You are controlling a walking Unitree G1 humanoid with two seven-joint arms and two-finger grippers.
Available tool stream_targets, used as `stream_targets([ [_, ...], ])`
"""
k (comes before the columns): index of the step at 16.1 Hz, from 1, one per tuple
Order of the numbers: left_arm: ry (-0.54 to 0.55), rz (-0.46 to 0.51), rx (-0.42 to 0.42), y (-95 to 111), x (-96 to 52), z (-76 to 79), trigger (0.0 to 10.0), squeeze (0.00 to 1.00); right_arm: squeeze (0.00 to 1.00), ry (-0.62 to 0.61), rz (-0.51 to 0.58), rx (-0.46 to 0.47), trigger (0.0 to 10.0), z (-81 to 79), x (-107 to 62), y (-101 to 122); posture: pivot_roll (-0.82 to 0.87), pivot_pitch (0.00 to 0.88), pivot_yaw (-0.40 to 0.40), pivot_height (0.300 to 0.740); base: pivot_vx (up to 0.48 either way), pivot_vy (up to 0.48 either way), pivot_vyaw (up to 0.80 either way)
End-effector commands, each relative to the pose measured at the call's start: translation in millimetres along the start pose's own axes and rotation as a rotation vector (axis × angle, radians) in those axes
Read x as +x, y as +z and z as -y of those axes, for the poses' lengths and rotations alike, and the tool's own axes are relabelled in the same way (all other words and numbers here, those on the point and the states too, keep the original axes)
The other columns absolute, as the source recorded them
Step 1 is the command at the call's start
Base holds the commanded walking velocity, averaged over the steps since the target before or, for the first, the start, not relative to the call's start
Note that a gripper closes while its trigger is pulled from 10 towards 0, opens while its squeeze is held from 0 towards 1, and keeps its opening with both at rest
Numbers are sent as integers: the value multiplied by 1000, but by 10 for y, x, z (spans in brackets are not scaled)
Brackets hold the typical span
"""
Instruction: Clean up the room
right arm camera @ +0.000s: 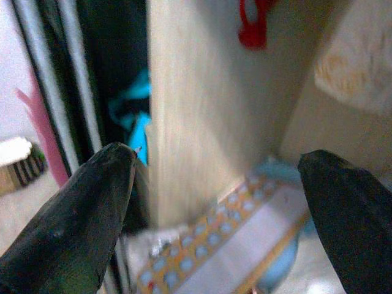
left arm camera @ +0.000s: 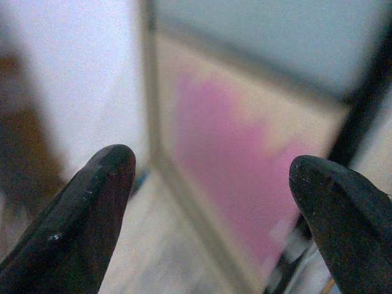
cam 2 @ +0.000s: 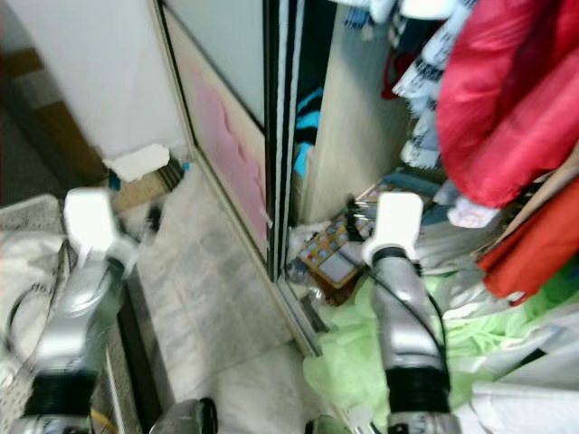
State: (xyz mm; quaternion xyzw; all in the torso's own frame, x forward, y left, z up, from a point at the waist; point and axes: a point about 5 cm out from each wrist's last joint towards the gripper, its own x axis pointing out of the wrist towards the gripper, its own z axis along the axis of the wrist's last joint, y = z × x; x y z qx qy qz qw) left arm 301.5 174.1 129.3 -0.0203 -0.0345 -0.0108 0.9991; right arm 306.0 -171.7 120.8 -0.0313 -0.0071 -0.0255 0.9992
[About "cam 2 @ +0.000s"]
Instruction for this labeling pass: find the orange blue checkered box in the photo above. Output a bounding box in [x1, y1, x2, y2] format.
[289, 192, 383, 292]

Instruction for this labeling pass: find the blue black hanging garment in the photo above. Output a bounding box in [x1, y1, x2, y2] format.
[293, 86, 325, 179]

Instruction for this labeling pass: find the beige wooden wardrobe panel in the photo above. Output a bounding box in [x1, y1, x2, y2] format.
[300, 0, 413, 222]

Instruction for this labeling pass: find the pink white sock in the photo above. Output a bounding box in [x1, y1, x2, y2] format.
[447, 196, 504, 230]

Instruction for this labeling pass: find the light green cloth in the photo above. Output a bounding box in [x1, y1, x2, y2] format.
[302, 266, 579, 428]

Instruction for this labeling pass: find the black white patterned garment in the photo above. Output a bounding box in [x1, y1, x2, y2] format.
[387, 0, 464, 173]

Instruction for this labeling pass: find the small dark red garment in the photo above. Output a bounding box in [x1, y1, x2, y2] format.
[382, 43, 414, 102]

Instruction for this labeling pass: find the grey printed paper sheet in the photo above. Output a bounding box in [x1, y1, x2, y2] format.
[134, 188, 298, 373]

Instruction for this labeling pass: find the red orange flat box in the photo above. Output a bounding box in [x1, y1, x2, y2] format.
[476, 175, 579, 306]

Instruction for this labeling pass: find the frosted sliding wardrobe door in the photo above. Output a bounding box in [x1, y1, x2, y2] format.
[158, 0, 274, 268]

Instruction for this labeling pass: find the red puffy jacket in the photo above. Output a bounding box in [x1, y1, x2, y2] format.
[436, 0, 579, 210]

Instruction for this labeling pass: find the brown bristle doormat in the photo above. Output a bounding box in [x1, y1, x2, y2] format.
[116, 157, 193, 215]

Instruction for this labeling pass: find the silver right robot leg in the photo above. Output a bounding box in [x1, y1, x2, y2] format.
[308, 416, 345, 434]

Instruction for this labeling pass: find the silver robot leg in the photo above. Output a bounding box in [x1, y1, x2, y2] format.
[172, 398, 218, 434]
[308, 416, 345, 434]

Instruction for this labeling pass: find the torn white paper sheet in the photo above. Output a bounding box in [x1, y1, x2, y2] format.
[101, 142, 172, 183]

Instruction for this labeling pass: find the silver left robot leg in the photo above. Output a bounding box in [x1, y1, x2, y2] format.
[172, 398, 218, 434]

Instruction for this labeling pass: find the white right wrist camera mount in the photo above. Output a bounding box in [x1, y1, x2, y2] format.
[362, 192, 425, 264]

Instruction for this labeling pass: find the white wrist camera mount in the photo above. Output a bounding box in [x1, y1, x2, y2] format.
[362, 192, 425, 264]
[65, 187, 125, 260]

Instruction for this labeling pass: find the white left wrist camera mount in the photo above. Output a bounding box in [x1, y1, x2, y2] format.
[65, 187, 125, 260]

